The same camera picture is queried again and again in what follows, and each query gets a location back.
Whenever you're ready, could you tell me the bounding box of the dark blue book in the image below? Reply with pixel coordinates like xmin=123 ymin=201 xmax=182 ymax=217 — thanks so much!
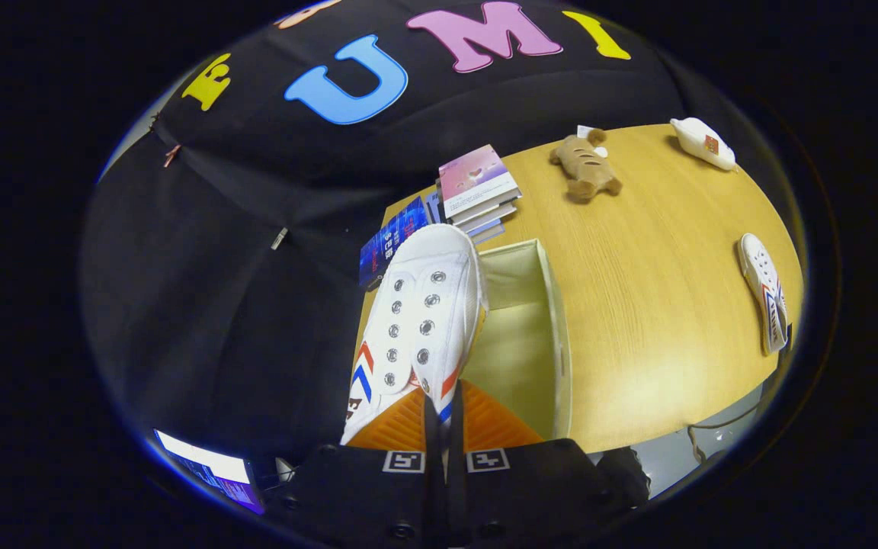
xmin=358 ymin=196 xmax=432 ymax=291

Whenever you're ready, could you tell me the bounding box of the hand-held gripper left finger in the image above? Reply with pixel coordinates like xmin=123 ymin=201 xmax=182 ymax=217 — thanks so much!
xmin=268 ymin=384 xmax=449 ymax=549

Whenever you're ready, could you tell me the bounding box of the pale blue book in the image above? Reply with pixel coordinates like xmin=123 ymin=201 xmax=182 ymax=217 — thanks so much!
xmin=425 ymin=191 xmax=507 ymax=246

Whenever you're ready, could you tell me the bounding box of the brown plush toy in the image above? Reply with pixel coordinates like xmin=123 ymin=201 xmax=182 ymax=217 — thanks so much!
xmin=549 ymin=128 xmax=623 ymax=202

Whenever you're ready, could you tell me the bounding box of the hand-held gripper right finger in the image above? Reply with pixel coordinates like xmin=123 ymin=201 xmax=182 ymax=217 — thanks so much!
xmin=448 ymin=380 xmax=624 ymax=549

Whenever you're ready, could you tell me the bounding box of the grey cover book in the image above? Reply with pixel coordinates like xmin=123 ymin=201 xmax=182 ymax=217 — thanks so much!
xmin=450 ymin=200 xmax=520 ymax=230

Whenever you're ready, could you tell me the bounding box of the lit computer screen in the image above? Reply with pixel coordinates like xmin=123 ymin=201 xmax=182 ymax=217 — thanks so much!
xmin=153 ymin=429 xmax=266 ymax=515

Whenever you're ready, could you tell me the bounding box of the green fabric storage box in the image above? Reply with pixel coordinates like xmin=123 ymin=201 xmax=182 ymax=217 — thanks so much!
xmin=447 ymin=239 xmax=573 ymax=441

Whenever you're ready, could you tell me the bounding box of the black backdrop cloth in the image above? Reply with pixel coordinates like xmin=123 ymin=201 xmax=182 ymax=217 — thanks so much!
xmin=81 ymin=0 xmax=714 ymax=489

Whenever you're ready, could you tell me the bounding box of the thin floor cable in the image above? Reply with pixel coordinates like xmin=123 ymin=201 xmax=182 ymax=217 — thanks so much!
xmin=687 ymin=400 xmax=760 ymax=466

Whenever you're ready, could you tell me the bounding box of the white canvas shoe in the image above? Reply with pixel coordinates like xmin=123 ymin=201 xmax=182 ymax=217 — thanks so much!
xmin=736 ymin=233 xmax=790 ymax=357
xmin=340 ymin=223 xmax=489 ymax=447

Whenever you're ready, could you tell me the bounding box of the pink cover book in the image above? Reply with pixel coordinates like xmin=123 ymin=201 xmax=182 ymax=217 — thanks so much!
xmin=437 ymin=144 xmax=522 ymax=222

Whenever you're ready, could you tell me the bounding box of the white plush toy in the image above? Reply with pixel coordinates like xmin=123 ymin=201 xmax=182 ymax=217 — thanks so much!
xmin=669 ymin=117 xmax=737 ymax=172

